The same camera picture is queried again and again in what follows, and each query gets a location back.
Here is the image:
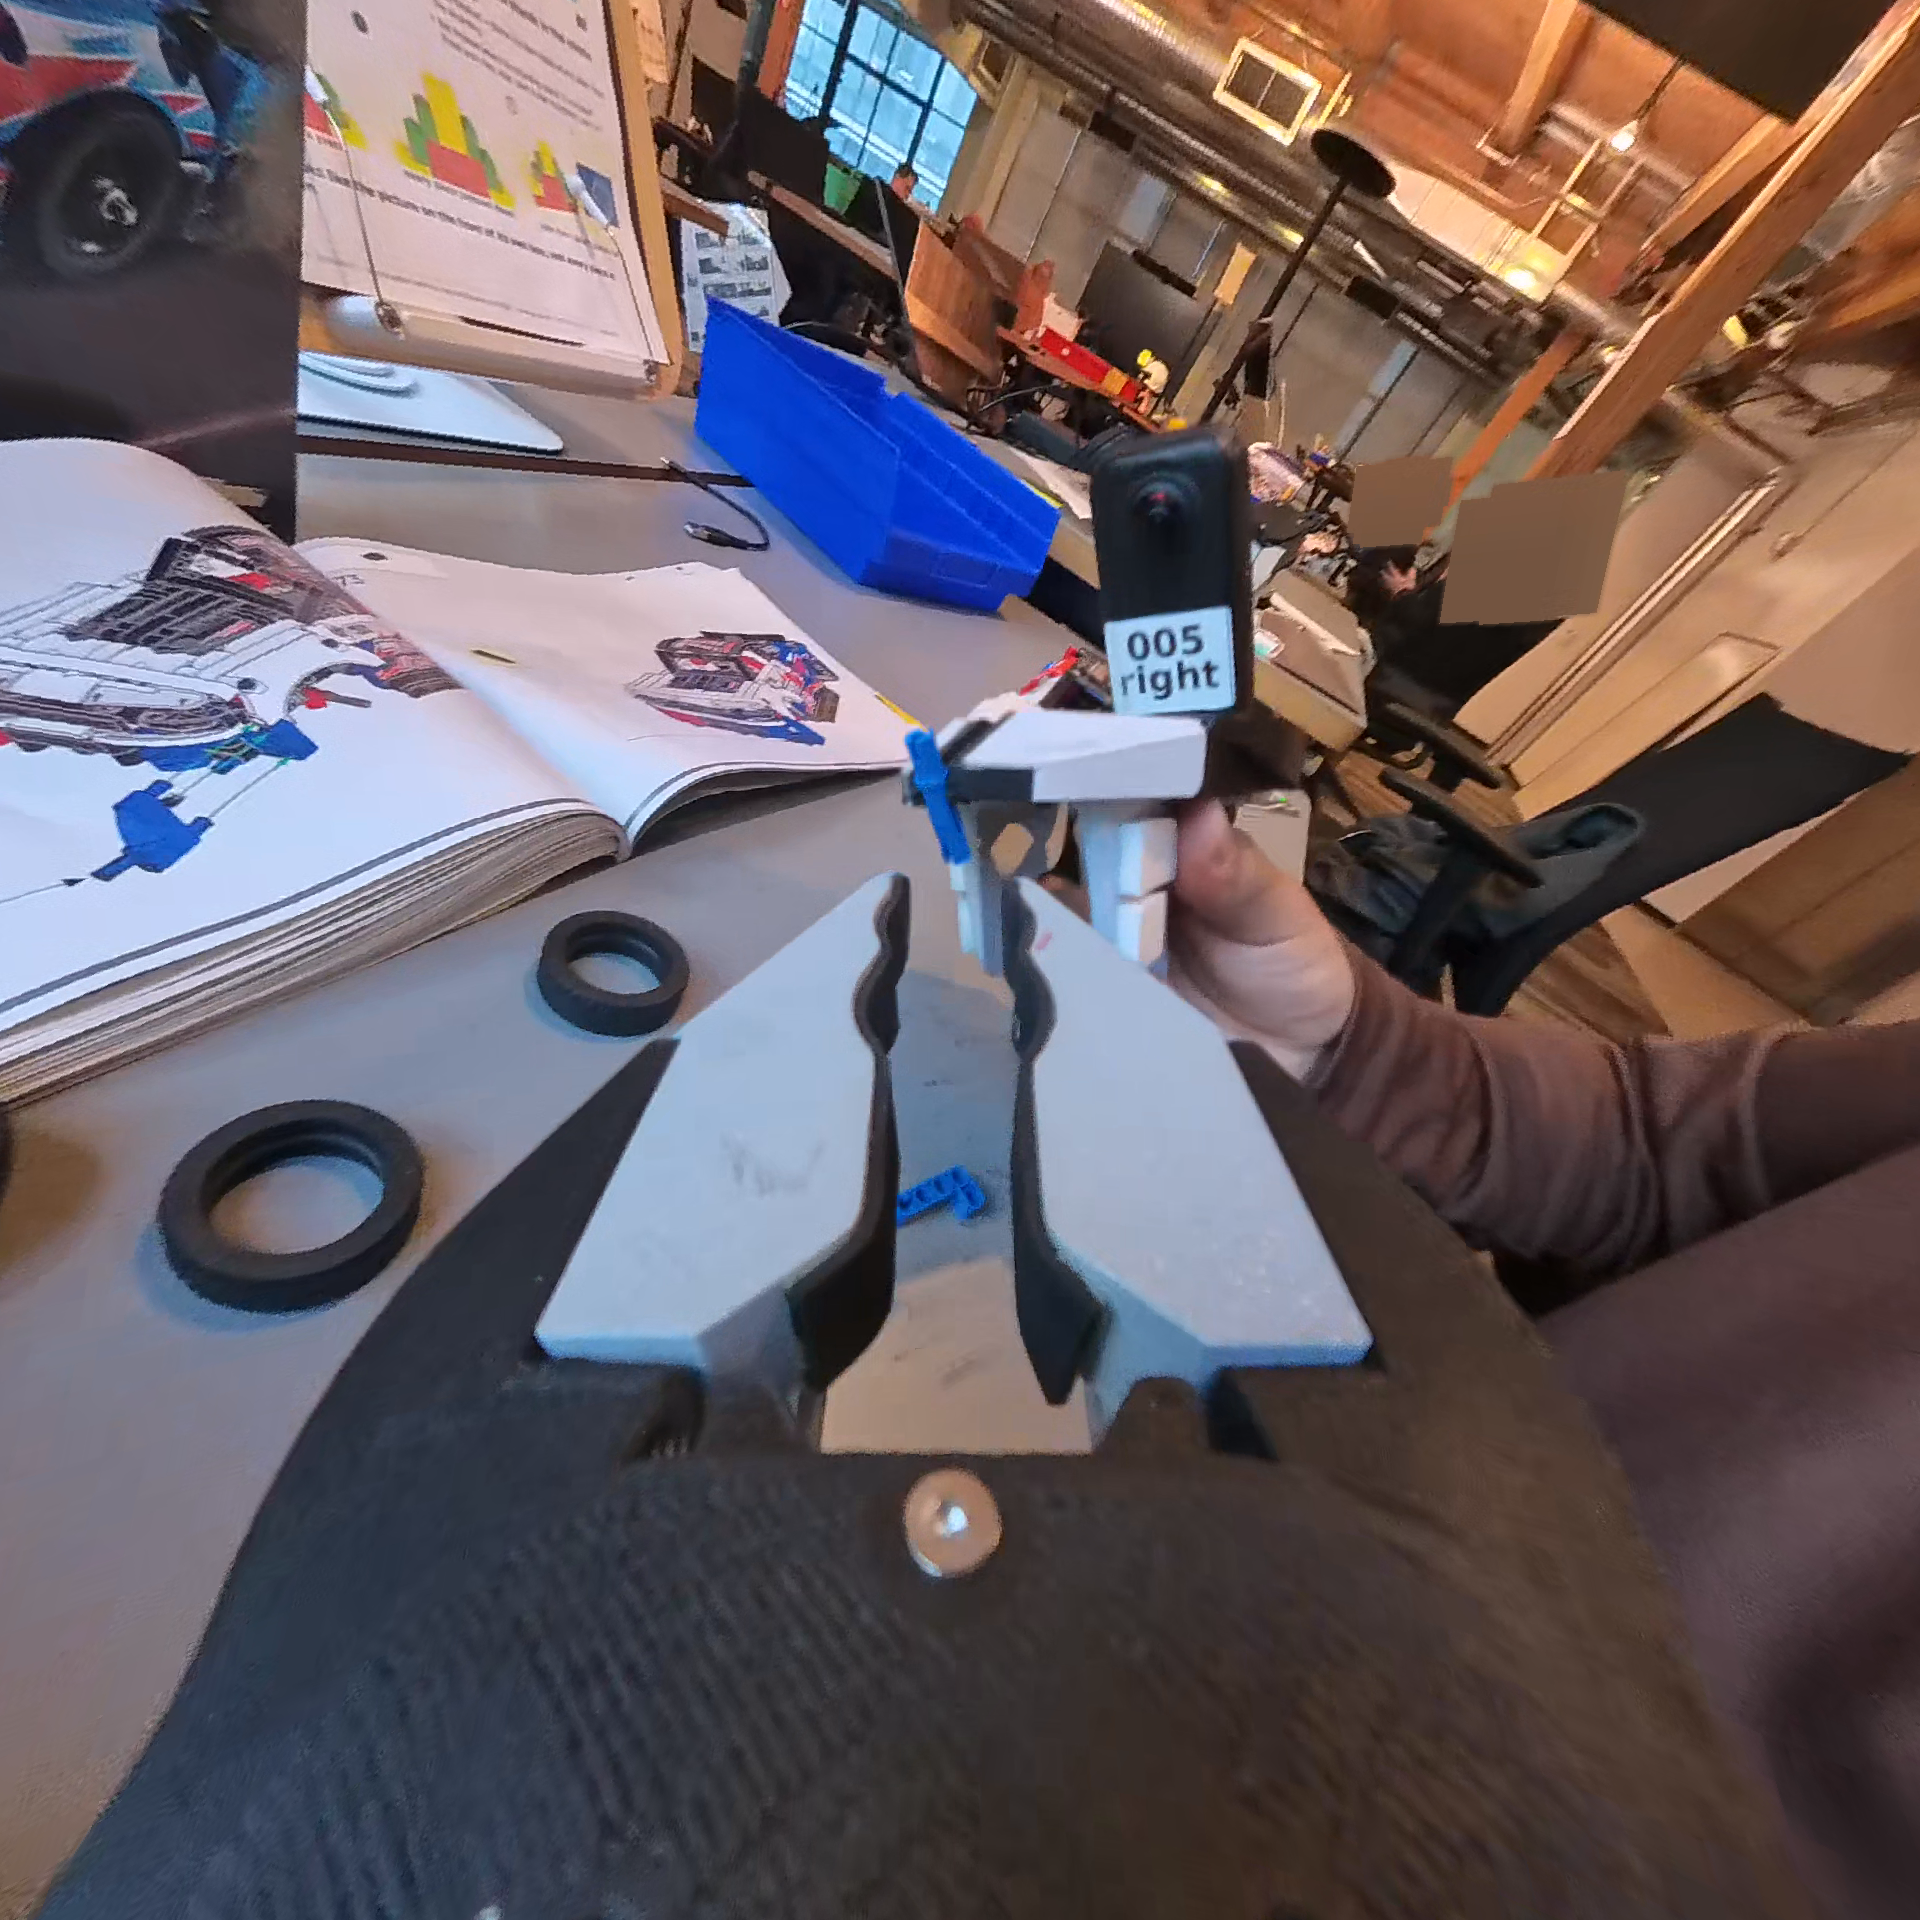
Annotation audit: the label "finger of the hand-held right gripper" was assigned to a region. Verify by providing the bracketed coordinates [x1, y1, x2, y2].
[930, 711, 1215, 809]
[950, 800, 1080, 975]

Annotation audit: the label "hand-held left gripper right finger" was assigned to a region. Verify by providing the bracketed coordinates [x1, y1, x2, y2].
[1002, 878, 1376, 1412]

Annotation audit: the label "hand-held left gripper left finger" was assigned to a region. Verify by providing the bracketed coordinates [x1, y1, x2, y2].
[534, 873, 915, 1394]

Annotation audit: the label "toy brick race car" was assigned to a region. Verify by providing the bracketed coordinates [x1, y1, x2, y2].
[1017, 642, 1125, 721]

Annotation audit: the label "blue connector pin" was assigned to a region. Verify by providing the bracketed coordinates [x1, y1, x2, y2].
[903, 729, 977, 866]

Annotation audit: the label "black rubber tyre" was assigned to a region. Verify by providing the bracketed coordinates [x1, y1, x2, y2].
[535, 911, 693, 1038]
[155, 1098, 429, 1318]

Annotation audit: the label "grey desk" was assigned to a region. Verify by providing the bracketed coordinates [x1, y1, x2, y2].
[0, 353, 1202, 1801]

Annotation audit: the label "person's right hand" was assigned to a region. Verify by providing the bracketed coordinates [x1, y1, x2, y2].
[1169, 795, 1362, 1082]

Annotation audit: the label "black office chair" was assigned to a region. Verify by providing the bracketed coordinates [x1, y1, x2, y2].
[1303, 737, 1911, 1023]
[1359, 662, 1510, 798]

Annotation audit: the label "blue plastic bin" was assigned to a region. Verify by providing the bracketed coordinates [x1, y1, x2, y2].
[693, 296, 1065, 616]

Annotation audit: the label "black floor lamp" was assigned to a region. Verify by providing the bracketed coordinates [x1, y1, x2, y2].
[1200, 129, 1402, 430]

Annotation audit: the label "white ceiling vent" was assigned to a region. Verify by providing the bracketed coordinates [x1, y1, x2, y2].
[1213, 38, 1327, 146]

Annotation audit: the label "open instruction booklet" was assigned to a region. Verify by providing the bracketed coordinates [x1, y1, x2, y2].
[0, 434, 922, 1108]

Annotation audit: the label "large paned window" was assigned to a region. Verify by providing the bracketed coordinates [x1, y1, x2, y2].
[781, 0, 982, 212]

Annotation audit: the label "wooden beam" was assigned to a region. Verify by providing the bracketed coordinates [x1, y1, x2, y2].
[1529, 17, 1920, 482]

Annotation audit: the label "instruction sheet on stand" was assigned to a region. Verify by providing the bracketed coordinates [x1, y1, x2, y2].
[600, 0, 705, 401]

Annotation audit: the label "printed instruction sheet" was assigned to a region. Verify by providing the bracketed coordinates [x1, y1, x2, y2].
[301, 0, 672, 375]

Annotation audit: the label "white flat pad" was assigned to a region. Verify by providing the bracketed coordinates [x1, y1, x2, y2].
[296, 292, 568, 457]

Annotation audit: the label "black screen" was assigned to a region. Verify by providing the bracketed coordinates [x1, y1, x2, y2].
[1592, 0, 1914, 122]

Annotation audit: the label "black toy car box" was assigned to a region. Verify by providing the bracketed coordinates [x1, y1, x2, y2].
[0, 0, 312, 545]

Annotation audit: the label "black USB cable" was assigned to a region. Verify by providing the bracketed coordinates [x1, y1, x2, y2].
[297, 433, 776, 553]

